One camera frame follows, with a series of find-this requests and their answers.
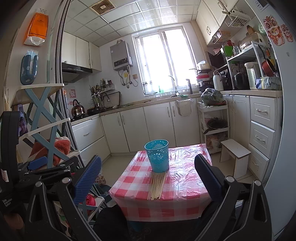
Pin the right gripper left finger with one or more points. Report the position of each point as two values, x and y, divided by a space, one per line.
85 177

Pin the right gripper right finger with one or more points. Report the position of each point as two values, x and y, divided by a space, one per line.
212 178

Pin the kitchen faucet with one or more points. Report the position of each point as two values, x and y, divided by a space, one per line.
175 86

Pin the pink checkered tablecloth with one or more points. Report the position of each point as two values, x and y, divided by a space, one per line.
183 196

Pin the small white step stool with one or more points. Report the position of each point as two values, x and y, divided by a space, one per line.
233 150

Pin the bamboo chopstick bundle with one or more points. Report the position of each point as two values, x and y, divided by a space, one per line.
156 185

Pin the white rolling storage cart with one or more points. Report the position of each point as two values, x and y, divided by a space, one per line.
214 125

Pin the blue perforated plastic bucket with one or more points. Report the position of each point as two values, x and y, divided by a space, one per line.
158 155

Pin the steel whistling kettle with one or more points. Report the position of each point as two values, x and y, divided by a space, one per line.
77 109

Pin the white hanging trash bin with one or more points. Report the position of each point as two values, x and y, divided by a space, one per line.
184 107

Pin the green bag of vegetables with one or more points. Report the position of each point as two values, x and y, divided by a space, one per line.
211 97

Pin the blue and white shelf unit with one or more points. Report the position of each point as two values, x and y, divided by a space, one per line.
46 118

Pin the black rice cooker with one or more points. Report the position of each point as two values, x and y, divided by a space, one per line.
241 81

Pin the white thermos flask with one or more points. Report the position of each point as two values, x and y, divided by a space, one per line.
217 79

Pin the black range hood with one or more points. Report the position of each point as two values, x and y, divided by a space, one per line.
73 73

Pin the white electric water boiler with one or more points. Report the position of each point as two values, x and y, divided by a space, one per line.
253 73

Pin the red saucepan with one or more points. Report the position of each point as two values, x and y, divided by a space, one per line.
267 66

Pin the orange paper bag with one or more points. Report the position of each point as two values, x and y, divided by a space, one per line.
37 30

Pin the red lion sticker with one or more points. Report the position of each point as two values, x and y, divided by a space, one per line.
273 30

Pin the wall utensil rack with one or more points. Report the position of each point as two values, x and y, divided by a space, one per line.
99 93

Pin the grey wall water heater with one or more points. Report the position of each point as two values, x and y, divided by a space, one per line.
120 56

